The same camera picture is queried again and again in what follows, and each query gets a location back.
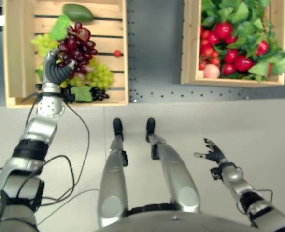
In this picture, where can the wooden crate with greenery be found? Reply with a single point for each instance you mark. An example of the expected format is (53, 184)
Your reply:
(189, 48)

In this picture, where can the robot left silver leg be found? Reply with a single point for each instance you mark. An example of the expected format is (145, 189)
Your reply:
(113, 178)

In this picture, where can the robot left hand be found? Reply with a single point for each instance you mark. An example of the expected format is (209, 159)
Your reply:
(56, 72)

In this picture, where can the robot left dark foot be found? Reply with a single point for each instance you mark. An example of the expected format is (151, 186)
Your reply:
(118, 125)

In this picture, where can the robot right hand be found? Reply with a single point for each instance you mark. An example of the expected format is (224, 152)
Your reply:
(215, 153)

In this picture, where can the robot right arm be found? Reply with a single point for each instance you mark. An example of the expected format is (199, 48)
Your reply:
(239, 183)

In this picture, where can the pale green grape bunch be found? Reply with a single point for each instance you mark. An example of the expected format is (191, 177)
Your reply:
(43, 43)

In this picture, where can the robot dark foot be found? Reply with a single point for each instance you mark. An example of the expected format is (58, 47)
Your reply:
(118, 125)
(151, 125)

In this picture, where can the robot right silver leg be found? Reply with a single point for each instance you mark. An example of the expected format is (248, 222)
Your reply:
(176, 174)

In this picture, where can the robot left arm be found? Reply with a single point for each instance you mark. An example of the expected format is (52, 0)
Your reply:
(39, 130)

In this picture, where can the red grape bunch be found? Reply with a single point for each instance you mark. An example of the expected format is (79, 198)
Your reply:
(78, 47)

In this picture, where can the green avocado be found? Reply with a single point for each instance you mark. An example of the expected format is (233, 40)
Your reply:
(77, 12)

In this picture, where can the black grape bunch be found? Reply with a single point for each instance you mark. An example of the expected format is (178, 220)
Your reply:
(99, 93)

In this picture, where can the robot silver leg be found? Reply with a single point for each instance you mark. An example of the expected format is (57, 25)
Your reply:
(176, 174)
(113, 178)

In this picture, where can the robot grey torso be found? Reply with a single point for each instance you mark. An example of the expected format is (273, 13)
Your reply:
(176, 223)

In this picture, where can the pink peach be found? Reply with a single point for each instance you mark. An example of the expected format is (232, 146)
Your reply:
(211, 71)

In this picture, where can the small red cherry tomato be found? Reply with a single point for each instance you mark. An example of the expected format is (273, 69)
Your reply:
(117, 53)

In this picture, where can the light wooden slatted crate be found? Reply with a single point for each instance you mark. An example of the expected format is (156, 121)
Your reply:
(19, 48)

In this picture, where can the green grape leaf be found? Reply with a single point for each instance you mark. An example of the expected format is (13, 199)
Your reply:
(60, 28)
(81, 93)

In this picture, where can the robot right dark foot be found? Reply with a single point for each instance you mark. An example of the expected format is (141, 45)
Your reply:
(151, 125)

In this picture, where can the green leafy foliage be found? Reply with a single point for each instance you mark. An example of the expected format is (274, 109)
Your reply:
(250, 31)

